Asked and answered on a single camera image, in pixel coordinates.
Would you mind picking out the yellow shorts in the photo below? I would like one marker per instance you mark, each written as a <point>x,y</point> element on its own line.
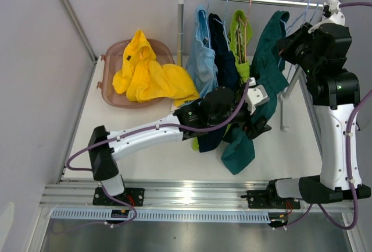
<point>142,78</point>

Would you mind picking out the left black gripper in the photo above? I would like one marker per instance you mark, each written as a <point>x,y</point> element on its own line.
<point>251,130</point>

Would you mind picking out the aluminium mounting rail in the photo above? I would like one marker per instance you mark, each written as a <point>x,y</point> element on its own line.
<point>159,195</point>

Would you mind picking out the slotted cable duct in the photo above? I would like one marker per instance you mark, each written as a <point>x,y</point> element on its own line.
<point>162,215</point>

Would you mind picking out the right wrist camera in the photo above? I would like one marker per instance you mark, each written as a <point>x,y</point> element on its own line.
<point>331,14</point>

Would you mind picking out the light blue shorts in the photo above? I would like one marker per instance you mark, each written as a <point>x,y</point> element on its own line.
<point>201,66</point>

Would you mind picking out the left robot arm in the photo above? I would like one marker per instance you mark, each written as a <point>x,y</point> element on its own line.
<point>219,116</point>

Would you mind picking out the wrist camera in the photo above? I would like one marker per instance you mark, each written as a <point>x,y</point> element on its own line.
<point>256,95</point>
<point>331,14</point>

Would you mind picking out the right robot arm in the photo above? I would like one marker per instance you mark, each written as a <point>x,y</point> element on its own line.
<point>320,51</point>

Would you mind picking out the lime green shorts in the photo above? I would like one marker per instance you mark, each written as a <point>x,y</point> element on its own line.
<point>242,69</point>

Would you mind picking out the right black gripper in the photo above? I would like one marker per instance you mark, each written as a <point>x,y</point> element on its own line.
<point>286,45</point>

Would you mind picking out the navy blue shorts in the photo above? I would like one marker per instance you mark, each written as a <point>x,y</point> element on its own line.
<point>227,76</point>

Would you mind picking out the white metal clothes rack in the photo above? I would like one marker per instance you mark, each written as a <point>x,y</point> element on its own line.
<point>329,120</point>

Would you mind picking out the dark green shorts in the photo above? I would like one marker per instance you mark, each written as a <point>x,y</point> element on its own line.
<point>267,69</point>

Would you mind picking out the pink plastic basin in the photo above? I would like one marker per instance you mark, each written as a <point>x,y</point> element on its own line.
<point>113,60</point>

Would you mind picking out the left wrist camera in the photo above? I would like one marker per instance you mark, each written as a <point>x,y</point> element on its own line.
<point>256,95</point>

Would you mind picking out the pink wire hanger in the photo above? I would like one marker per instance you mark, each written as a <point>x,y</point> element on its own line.
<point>242,33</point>

